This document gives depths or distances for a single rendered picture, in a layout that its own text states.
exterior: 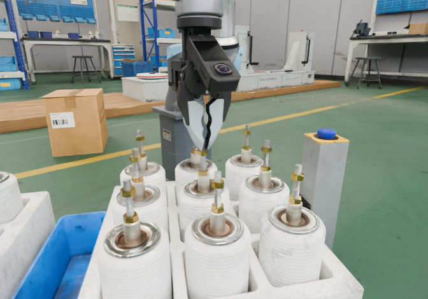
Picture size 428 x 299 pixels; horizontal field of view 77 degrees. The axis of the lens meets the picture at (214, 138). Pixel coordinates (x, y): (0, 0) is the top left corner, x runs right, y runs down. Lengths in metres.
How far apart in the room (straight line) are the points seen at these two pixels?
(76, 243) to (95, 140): 0.80
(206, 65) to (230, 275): 0.29
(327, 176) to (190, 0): 0.45
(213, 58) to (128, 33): 6.49
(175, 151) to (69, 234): 0.42
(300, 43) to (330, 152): 3.62
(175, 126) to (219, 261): 0.63
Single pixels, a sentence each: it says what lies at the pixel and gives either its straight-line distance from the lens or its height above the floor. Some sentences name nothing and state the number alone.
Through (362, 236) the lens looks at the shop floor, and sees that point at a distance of 0.91.
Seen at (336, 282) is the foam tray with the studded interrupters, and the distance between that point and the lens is 0.47.
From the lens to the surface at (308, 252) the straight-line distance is 0.42.
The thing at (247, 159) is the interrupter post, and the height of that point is 0.26.
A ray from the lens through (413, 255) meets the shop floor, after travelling 0.91.
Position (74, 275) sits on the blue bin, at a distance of 0.77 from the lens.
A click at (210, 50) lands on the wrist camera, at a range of 0.41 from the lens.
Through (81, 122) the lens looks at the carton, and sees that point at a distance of 1.49.
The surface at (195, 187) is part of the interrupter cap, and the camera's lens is 0.52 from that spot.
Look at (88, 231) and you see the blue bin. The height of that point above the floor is 0.07.
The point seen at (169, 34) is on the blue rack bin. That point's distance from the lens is 5.64.
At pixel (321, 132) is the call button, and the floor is 0.33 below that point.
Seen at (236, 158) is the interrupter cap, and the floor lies 0.25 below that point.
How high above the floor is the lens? 0.49
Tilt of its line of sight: 17 degrees down
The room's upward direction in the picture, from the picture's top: straight up
